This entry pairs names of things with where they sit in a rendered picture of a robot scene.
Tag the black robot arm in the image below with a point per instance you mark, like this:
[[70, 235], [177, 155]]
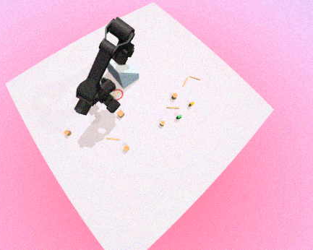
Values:
[[89, 91]]

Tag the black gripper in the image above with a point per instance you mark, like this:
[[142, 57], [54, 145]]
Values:
[[109, 101]]

